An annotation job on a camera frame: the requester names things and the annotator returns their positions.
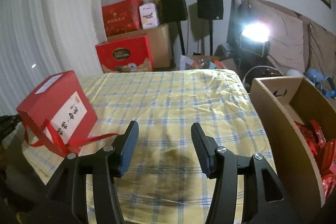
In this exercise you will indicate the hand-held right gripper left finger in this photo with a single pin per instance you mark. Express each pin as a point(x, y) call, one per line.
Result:
point(128, 150)

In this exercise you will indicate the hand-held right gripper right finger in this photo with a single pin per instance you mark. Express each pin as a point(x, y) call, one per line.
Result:
point(202, 150)

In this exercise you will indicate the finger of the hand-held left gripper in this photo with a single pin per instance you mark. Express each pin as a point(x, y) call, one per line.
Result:
point(10, 123)

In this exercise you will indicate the red square box white label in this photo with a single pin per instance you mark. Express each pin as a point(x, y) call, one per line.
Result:
point(52, 103)

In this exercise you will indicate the long red foil bag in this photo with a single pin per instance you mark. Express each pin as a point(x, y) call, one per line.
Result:
point(307, 134)

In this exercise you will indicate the yellow plaid tablecloth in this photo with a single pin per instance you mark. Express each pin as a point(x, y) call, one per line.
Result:
point(170, 108)

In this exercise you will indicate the cluttered low cardboard box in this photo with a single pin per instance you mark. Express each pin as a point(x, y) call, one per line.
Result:
point(207, 64)

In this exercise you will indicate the red chocolate gift box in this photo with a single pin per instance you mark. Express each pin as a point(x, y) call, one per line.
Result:
point(123, 54)

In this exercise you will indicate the white curtain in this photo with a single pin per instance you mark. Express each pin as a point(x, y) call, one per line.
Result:
point(39, 29)

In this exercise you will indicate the closed brown cardboard box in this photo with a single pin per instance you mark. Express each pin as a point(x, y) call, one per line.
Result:
point(162, 45)

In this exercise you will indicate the white dome massager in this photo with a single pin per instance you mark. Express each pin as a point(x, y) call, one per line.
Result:
point(294, 73)

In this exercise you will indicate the bright work lamp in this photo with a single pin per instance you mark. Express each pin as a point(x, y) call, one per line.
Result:
point(256, 32)

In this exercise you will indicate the red gold-printed gift bag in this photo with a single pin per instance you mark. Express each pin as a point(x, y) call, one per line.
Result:
point(120, 18)

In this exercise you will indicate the brown sofa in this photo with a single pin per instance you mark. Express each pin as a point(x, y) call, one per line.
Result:
point(302, 61)

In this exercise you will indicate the white pictured carton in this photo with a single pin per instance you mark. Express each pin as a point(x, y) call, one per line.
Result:
point(149, 16)

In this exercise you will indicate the black speaker on stand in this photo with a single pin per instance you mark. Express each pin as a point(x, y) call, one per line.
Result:
point(209, 5)
point(173, 5)

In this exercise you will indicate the large brown sofa cushion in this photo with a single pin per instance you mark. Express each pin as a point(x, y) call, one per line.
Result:
point(286, 29)

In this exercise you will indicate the brown patterned package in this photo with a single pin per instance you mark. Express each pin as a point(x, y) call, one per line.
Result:
point(156, 2)

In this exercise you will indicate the medium brown sofa cushion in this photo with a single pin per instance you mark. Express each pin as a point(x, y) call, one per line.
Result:
point(323, 48)

